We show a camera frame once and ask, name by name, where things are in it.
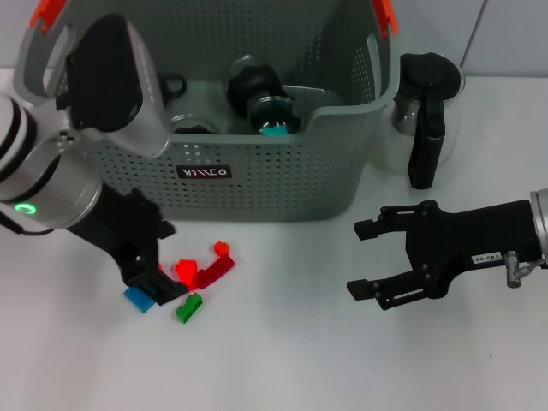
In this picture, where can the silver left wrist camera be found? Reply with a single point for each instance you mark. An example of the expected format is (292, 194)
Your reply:
(107, 85)

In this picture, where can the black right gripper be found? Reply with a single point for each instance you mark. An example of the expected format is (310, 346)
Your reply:
(471, 242)

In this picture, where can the glass teacup black holder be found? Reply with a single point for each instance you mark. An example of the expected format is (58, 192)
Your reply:
(194, 126)
(252, 83)
(274, 113)

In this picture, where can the teal square toy brick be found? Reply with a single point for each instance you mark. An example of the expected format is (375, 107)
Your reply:
(275, 129)

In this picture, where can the long dark red toy brick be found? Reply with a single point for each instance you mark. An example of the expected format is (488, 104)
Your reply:
(214, 272)

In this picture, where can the glass coffee pot black lid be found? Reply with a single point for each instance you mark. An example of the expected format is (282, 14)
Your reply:
(432, 75)

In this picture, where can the grey perforated storage bin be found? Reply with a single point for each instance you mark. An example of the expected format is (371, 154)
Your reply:
(278, 180)

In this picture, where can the black clay teapot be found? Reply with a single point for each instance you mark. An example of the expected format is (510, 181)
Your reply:
(175, 83)

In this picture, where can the green toy brick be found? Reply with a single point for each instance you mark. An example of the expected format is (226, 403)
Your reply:
(188, 309)

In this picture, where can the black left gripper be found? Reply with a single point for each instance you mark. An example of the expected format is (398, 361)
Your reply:
(120, 227)

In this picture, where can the blue toy brick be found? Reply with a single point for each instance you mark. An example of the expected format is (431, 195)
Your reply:
(137, 300)

